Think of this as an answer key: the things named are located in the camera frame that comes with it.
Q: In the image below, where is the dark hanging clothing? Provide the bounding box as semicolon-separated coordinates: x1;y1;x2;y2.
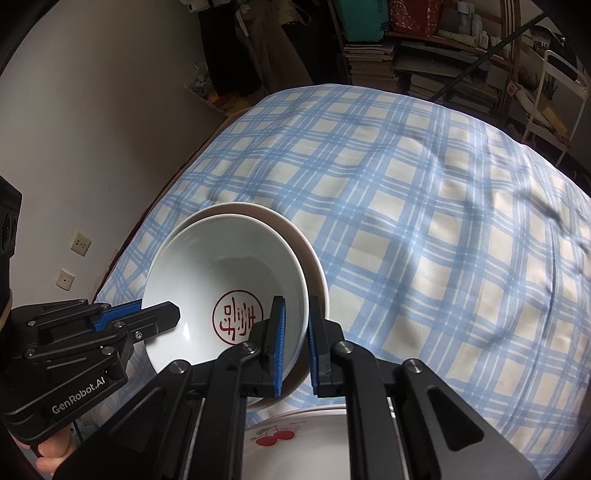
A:
198;0;265;99

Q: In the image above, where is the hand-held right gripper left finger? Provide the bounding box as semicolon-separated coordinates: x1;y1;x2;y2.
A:
54;295;287;480

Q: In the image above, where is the person's left hand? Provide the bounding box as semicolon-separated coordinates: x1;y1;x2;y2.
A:
14;427;77;477

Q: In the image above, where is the white metal rack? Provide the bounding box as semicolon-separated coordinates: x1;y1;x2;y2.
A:
522;50;588;168

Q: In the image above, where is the large white cherry plate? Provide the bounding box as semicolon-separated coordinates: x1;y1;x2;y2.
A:
242;405;352;480

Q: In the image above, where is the white ceramic bowl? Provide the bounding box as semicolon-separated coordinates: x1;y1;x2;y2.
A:
141;215;310;385

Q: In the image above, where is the stack of flat books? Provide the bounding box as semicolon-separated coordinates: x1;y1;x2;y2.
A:
392;41;509;117

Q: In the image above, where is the teal bag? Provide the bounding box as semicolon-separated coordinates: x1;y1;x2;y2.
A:
332;0;387;45

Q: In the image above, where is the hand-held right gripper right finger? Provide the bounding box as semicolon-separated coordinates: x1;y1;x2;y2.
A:
308;295;539;480

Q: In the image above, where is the cream ceramic bowl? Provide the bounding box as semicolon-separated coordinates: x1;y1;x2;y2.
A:
185;202;330;409

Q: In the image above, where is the blue plaid tablecloth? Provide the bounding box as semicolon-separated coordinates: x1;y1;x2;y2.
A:
95;83;591;477

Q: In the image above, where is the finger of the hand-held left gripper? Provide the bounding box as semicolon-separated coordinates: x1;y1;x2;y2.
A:
11;298;145;344
25;301;182;365

